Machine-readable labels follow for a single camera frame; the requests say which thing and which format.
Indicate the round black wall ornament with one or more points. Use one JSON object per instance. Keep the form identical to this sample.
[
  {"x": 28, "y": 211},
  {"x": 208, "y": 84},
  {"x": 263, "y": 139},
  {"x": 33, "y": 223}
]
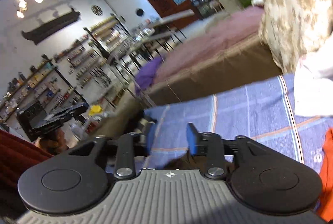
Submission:
[
  {"x": 96, "y": 10},
  {"x": 139, "y": 12}
]

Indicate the brown covered bed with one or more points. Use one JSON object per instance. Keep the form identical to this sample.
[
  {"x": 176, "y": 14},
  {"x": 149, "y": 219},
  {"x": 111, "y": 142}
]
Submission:
[{"x": 221, "y": 70}]

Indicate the black carved wall shelf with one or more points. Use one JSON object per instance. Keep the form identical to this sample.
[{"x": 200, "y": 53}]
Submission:
[{"x": 49, "y": 25}]

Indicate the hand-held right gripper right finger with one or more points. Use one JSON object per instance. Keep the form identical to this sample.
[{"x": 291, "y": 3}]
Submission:
[{"x": 192, "y": 139}]

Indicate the person's left hand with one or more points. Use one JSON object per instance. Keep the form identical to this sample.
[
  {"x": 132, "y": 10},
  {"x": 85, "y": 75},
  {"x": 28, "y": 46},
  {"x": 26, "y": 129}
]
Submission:
[{"x": 53, "y": 142}]

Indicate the mauve blanket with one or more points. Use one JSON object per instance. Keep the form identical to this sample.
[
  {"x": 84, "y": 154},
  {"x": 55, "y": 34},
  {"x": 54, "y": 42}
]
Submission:
[{"x": 208, "y": 42}]

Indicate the purple cloth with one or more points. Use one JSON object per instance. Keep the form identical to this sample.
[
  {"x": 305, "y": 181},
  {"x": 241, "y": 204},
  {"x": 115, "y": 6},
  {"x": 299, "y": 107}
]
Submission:
[{"x": 148, "y": 74}]

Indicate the beige floral printed cloth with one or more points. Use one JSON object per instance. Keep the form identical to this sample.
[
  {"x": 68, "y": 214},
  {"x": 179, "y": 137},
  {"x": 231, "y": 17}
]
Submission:
[{"x": 299, "y": 5}]

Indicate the person's left forearm red sleeve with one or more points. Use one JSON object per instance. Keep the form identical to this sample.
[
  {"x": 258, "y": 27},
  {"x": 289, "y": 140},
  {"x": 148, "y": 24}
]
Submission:
[{"x": 18, "y": 156}]

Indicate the blue plaid bed sheet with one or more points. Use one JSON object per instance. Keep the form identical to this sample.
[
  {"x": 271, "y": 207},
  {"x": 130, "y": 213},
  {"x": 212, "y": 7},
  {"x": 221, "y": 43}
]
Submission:
[{"x": 249, "y": 114}]

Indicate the wall display shelves with goods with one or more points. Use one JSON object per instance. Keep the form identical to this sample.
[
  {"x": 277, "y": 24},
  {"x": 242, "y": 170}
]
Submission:
[{"x": 78, "y": 65}]

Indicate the orange garment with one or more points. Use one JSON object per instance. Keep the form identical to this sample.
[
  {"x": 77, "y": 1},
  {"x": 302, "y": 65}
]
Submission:
[{"x": 327, "y": 177}]

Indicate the yellow object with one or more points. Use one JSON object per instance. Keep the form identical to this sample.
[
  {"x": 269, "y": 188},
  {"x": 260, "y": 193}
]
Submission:
[{"x": 95, "y": 109}]

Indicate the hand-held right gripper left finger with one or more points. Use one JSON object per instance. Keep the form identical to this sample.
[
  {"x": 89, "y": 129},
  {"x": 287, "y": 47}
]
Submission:
[{"x": 151, "y": 138}]

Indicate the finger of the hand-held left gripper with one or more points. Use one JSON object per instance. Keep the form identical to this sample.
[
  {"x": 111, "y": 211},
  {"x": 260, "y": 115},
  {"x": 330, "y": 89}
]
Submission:
[{"x": 78, "y": 109}]

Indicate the white cloth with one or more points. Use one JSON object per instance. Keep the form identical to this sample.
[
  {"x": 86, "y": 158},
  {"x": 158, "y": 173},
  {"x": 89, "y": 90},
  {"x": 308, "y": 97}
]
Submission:
[{"x": 314, "y": 88}]

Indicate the grey folding table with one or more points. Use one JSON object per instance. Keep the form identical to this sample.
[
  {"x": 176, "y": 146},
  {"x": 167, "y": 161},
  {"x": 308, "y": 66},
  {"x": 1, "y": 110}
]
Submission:
[{"x": 169, "y": 22}]

